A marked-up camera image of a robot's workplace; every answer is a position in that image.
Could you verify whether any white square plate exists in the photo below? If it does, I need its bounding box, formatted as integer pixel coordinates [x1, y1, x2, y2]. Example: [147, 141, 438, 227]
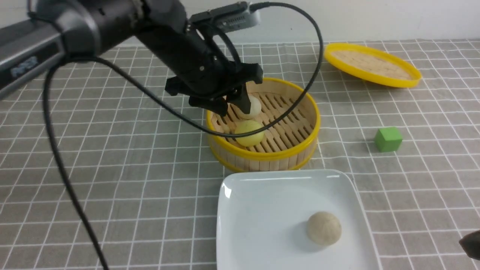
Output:
[216, 169, 382, 270]

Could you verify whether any yellow steamed bun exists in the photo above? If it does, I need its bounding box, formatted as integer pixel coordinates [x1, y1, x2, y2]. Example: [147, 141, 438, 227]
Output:
[234, 120, 265, 147]

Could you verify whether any white steamed bun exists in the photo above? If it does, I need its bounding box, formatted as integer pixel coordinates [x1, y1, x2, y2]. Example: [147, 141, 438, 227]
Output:
[238, 94, 262, 120]

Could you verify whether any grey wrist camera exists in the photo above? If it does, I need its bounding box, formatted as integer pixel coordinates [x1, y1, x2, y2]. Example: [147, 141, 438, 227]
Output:
[190, 1, 261, 33]

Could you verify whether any green cube block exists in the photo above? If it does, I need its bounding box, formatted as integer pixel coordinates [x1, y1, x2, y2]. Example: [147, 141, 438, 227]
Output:
[374, 127, 403, 152]

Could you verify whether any grey checked tablecloth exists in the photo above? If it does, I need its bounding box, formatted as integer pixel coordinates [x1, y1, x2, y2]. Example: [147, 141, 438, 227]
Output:
[0, 39, 480, 270]

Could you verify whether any beige steamed bun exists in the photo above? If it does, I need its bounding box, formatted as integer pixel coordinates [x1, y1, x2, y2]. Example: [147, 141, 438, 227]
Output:
[307, 211, 342, 246]

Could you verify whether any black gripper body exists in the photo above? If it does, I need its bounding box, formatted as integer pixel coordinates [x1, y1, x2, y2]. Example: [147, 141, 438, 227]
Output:
[137, 22, 263, 107]

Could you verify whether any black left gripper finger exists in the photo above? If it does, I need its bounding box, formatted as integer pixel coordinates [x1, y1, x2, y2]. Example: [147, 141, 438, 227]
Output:
[202, 100, 228, 117]

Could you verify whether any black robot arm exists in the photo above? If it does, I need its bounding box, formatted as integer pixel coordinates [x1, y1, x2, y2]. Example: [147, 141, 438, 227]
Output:
[0, 0, 263, 116]

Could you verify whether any yellow bamboo steamer basket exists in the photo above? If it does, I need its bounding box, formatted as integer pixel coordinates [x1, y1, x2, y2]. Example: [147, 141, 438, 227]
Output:
[208, 78, 321, 172]

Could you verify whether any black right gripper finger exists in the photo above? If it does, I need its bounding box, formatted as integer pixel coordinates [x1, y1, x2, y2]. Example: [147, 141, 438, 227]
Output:
[227, 85, 251, 114]

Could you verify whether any yellow bamboo steamer lid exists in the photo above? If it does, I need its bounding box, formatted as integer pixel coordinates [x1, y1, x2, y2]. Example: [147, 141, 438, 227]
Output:
[324, 43, 422, 88]

